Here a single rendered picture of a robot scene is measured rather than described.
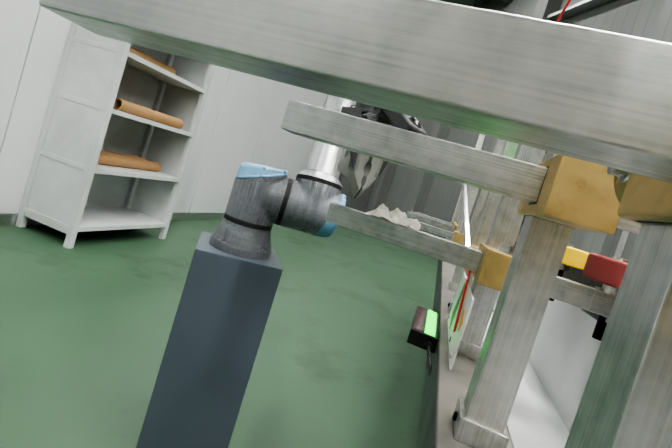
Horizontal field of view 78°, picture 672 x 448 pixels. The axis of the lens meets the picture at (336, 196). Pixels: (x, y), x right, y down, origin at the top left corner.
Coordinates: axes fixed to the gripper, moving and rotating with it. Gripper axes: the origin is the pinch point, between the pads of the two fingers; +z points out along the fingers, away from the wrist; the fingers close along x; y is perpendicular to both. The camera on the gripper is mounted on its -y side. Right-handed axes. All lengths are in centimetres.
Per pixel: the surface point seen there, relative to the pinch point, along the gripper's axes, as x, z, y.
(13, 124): 47, 25, 257
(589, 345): -33.4, 13.1, -30.1
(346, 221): 5.5, 4.9, -5.7
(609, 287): -16.9, 2.0, -34.9
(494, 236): -10.4, 0.2, -20.8
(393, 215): 1.8, 1.7, -11.2
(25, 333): 28, 89, 123
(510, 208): -10.9, -4.5, -21.5
